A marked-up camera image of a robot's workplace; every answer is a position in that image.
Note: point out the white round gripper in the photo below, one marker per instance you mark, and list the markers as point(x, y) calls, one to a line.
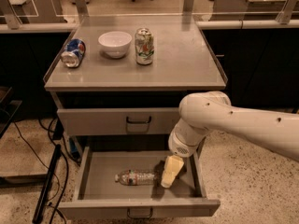
point(181, 146)

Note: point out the clear plastic water bottle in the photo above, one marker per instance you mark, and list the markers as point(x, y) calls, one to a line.
point(136, 177)

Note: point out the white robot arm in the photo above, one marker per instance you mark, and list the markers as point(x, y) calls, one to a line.
point(203, 112)

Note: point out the grey top drawer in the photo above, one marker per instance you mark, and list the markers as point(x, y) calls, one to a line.
point(118, 121)

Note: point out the grey open middle drawer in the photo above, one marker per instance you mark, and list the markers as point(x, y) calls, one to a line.
point(98, 195)

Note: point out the grey drawer cabinet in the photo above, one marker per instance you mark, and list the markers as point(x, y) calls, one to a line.
point(182, 64)

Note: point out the black bar on floor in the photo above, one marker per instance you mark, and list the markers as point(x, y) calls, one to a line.
point(38, 215)

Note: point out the green white soda can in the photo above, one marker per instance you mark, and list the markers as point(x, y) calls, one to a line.
point(144, 47)

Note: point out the white ceramic bowl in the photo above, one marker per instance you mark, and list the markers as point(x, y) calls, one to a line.
point(115, 44)

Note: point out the blue pepsi can lying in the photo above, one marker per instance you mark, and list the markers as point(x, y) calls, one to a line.
point(73, 53)

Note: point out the grey background desk right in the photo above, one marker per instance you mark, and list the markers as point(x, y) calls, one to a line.
point(234, 10)

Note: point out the dark shelf at left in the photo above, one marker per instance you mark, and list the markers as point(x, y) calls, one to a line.
point(8, 108)

